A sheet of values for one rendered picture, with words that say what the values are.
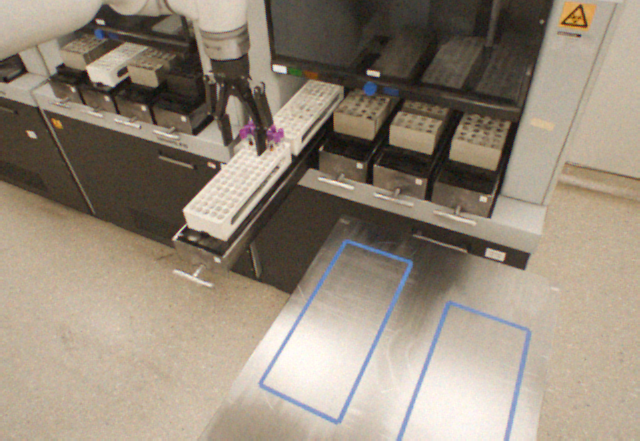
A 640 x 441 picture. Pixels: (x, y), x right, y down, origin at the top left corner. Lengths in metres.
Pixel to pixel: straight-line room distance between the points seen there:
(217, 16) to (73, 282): 1.58
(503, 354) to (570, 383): 1.01
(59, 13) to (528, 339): 0.82
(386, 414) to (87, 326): 1.49
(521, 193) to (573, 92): 0.28
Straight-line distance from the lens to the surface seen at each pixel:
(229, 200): 1.05
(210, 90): 1.04
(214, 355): 1.84
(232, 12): 0.90
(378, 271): 0.94
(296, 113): 1.29
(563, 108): 1.11
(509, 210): 1.23
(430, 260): 0.97
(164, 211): 1.89
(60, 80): 1.83
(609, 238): 2.37
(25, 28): 0.59
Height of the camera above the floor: 1.56
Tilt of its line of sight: 43 degrees down
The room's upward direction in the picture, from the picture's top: 4 degrees counter-clockwise
